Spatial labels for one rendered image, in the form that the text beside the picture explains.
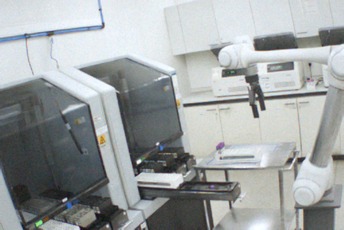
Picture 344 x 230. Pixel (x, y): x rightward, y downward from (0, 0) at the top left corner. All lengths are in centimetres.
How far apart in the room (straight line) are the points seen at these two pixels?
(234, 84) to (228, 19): 86
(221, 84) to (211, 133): 66
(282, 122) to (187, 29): 178
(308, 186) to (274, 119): 263
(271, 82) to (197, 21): 131
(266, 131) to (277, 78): 67
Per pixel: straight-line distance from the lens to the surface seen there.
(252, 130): 422
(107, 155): 187
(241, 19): 435
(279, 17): 423
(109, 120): 190
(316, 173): 154
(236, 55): 156
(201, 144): 455
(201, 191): 190
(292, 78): 397
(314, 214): 186
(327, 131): 148
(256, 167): 207
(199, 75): 502
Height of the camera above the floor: 158
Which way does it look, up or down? 11 degrees down
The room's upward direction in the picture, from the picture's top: 11 degrees counter-clockwise
